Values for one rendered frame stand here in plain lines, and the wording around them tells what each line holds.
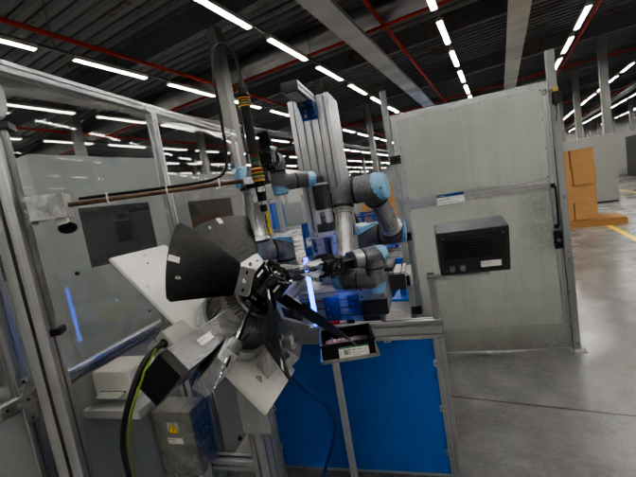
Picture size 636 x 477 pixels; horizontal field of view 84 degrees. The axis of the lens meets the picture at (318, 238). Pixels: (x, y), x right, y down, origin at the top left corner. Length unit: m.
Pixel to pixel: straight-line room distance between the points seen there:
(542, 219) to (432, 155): 0.93
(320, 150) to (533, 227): 1.75
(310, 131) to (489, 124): 1.45
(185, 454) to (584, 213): 8.61
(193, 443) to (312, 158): 1.50
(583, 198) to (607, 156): 4.26
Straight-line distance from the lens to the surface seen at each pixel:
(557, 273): 3.19
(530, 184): 3.05
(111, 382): 1.51
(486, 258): 1.52
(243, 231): 1.33
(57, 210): 1.26
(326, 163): 2.08
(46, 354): 1.32
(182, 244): 1.03
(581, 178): 9.02
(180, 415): 1.34
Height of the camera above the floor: 1.43
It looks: 6 degrees down
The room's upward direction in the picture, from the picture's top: 10 degrees counter-clockwise
